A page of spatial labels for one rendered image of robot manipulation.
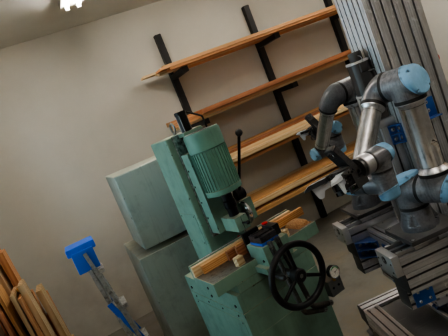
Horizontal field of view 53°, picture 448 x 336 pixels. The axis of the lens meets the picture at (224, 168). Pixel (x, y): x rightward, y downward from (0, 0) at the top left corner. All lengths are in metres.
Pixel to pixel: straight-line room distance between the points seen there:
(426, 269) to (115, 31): 3.43
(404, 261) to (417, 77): 0.72
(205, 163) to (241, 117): 2.68
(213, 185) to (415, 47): 1.05
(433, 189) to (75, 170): 3.17
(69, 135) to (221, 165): 2.45
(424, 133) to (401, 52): 0.45
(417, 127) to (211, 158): 0.85
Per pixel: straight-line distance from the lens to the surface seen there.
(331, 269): 2.20
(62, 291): 4.37
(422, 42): 2.14
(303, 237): 2.16
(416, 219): 1.94
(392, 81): 1.76
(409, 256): 1.95
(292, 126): 4.37
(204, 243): 2.31
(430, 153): 1.81
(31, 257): 4.31
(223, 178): 2.01
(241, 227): 2.10
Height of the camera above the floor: 1.59
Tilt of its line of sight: 8 degrees down
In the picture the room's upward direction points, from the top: 22 degrees counter-clockwise
